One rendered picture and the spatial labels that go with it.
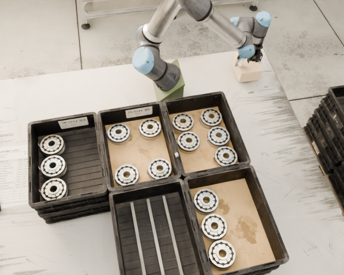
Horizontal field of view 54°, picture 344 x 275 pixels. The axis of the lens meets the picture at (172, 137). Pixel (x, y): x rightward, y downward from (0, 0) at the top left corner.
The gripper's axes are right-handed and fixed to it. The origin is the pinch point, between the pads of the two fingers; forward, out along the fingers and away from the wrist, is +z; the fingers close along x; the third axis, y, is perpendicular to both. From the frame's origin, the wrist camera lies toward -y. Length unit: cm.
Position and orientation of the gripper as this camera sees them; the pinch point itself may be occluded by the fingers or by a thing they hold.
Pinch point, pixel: (246, 64)
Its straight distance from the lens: 201.1
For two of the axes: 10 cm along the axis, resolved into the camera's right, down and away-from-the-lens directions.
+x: 9.8, -1.5, 1.4
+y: 2.0, 8.4, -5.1
